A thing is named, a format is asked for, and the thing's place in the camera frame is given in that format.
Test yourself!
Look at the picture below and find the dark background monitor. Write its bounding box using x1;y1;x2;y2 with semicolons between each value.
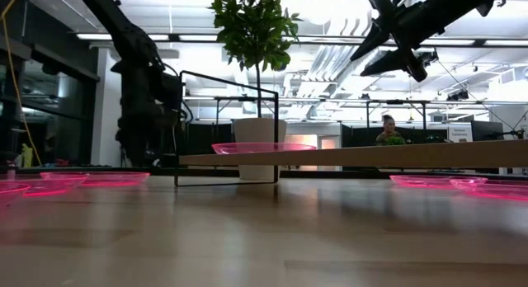
472;120;505;142

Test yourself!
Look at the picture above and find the green leafy small tree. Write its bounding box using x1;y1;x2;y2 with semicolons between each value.
207;0;303;120

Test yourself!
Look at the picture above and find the white sign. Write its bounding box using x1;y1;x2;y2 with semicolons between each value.
447;125;474;144

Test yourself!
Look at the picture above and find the translucent pink plastic plate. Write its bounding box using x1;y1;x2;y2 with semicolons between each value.
449;178;528;202
211;142;318;156
0;174;88;197
0;182;31;206
40;171;151;187
389;174;488;191

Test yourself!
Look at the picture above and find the person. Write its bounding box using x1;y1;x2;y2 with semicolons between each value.
375;114;408;147

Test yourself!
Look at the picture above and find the white plant pot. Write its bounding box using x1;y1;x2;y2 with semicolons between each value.
233;117;288;181

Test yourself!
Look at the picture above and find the wooden tray with black handles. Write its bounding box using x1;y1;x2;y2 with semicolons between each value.
174;70;528;188

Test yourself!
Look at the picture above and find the yellow cable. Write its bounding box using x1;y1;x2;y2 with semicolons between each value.
0;0;43;167

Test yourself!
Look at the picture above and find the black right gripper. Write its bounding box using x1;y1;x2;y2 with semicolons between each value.
349;0;446;82

